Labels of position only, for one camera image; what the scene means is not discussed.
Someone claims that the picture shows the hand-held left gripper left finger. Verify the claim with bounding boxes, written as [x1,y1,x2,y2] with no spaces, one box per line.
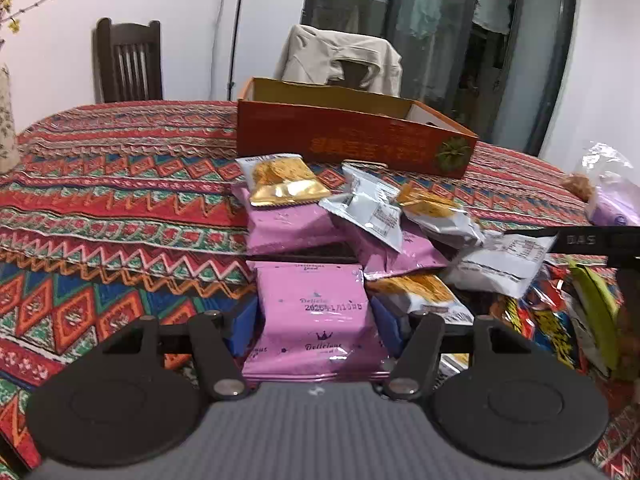
[102,292,258,402]

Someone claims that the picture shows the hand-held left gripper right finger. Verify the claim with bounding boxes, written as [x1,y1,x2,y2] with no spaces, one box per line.
[370,296,533,402]

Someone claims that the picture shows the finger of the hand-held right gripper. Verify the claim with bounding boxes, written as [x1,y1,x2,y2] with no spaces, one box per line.
[502,227,561,242]

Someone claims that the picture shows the pink crown print snack packet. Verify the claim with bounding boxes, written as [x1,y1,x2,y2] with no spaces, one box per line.
[241,260,396,385]

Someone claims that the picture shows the orange cardboard box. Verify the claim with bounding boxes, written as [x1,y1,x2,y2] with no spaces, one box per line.
[236,77,480,180]

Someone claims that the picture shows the purple tissue pack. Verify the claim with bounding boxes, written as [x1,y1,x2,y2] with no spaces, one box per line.
[584,172,640,227]

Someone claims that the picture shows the white orange cracker packet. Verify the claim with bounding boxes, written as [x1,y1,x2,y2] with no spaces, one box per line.
[396,183,485,250]
[366,272,475,327]

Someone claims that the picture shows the green snack packet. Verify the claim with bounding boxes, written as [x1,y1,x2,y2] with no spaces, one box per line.
[566,261,622,380]

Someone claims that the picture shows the clear plastic pastry bag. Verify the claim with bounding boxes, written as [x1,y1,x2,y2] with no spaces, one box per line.
[561,140,640,207]

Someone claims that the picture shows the red cartoon snack packet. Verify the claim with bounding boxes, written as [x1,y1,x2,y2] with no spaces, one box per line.
[489,262,577,368]

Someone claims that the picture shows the silver cracker packet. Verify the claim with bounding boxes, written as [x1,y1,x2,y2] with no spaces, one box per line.
[318,162,405,254]

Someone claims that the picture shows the gold cracker packet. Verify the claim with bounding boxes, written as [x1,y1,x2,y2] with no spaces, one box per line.
[235,152,334,208]

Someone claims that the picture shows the patterned red tablecloth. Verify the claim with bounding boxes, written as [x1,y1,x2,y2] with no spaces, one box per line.
[0,100,640,478]

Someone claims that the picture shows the glass sliding door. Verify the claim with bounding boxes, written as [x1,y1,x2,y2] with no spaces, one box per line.
[301,0,579,157]

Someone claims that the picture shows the chair under jacket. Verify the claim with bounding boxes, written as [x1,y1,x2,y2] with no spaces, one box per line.
[327,59,373,88]

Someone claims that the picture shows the beige jacket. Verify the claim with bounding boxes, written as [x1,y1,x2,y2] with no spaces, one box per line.
[278,24,404,98]

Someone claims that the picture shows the dark wooden chair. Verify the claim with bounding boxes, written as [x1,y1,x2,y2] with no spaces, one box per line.
[94,17,164,103]

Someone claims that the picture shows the black light stand pole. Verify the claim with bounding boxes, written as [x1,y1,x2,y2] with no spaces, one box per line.
[226,0,251,102]

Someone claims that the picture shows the floral patterned vase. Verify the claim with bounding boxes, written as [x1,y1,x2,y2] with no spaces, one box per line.
[0,62,22,176]

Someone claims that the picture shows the yellow flower branches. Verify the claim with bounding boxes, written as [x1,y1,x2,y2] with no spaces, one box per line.
[0,0,90,51]

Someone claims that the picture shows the thin black cable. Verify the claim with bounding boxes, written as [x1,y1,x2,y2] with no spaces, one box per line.
[207,0,228,101]

